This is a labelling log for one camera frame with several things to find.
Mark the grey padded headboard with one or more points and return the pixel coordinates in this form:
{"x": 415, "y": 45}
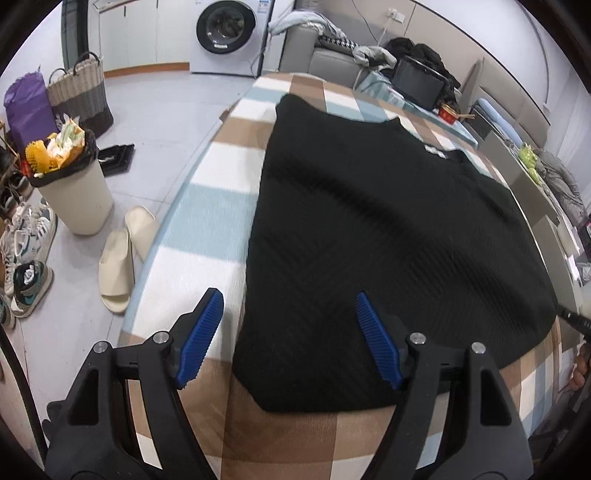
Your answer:
{"x": 517, "y": 99}

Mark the grey sofa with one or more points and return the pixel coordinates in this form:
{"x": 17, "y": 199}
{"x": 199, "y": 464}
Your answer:
{"x": 318, "y": 62}

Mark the white washing machine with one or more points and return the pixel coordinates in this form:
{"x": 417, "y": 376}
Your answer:
{"x": 226, "y": 32}

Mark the shoe rack with shoes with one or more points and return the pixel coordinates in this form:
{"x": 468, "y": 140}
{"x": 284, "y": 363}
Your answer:
{"x": 9, "y": 161}

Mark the blue pillow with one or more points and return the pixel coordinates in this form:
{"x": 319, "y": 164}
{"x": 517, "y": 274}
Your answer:
{"x": 498, "y": 122}

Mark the teal checked tablecloth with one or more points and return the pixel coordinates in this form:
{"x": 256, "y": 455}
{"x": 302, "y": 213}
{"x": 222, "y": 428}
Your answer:
{"x": 383, "y": 92}

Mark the grey cube table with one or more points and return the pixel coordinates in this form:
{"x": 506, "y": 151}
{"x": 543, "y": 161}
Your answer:
{"x": 554, "y": 249}
{"x": 505, "y": 161}

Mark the red noodle bowl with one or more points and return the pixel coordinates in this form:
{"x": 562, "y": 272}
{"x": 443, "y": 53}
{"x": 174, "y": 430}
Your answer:
{"x": 448, "y": 113}

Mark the grey jacket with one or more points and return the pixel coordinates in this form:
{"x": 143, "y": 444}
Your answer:
{"x": 561, "y": 184}

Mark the black tray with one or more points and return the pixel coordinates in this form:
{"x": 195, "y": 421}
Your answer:
{"x": 115, "y": 159}

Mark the beige trash bin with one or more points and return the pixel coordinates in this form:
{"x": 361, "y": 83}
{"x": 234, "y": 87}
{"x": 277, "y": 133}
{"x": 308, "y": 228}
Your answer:
{"x": 78, "y": 194}

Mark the beige slipper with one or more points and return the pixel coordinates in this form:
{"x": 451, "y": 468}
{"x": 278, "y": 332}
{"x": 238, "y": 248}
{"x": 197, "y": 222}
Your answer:
{"x": 141, "y": 228}
{"x": 116, "y": 272}

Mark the green black sneaker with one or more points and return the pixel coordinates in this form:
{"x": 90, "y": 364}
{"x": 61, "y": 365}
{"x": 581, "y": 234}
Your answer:
{"x": 31, "y": 288}

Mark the white kitchen base cabinets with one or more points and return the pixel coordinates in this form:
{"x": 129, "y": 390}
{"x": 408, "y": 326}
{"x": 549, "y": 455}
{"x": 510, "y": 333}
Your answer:
{"x": 138, "y": 32}

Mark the wall socket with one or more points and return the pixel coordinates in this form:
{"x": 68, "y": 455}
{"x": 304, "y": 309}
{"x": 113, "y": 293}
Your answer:
{"x": 398, "y": 16}

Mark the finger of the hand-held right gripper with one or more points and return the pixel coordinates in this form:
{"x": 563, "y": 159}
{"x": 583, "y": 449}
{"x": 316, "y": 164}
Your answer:
{"x": 568, "y": 313}

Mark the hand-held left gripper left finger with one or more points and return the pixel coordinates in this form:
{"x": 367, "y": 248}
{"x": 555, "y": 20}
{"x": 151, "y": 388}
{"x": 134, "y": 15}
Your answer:
{"x": 201, "y": 339}

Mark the black knit t-shirt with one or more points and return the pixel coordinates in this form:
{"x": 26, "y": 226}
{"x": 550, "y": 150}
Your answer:
{"x": 369, "y": 207}

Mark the black framed door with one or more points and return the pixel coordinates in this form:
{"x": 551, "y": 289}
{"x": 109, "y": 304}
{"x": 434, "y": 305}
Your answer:
{"x": 74, "y": 37}

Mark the white sneakers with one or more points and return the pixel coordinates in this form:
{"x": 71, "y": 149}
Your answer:
{"x": 27, "y": 235}

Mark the light grey clothes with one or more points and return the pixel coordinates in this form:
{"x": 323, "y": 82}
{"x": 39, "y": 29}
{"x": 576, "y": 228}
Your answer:
{"x": 300, "y": 21}

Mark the woven basket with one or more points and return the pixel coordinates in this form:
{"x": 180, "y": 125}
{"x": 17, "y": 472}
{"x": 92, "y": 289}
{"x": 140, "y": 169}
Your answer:
{"x": 81, "y": 99}

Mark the green toy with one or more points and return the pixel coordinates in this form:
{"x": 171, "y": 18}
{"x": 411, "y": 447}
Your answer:
{"x": 530, "y": 161}

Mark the plaid blanket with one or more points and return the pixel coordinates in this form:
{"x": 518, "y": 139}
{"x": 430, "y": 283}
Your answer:
{"x": 207, "y": 207}

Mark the purple plastic bag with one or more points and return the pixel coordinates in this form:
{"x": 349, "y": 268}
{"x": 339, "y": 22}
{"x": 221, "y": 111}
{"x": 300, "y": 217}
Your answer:
{"x": 27, "y": 110}

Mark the black rice cooker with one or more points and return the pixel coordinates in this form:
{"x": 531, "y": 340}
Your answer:
{"x": 418, "y": 85}

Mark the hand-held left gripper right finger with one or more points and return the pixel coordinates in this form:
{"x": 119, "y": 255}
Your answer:
{"x": 378, "y": 344}

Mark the person's right hand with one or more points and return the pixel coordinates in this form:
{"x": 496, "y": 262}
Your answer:
{"x": 582, "y": 369}

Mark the pile of black clothes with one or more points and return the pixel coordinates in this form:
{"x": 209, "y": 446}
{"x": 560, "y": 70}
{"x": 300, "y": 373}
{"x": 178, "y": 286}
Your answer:
{"x": 429, "y": 53}

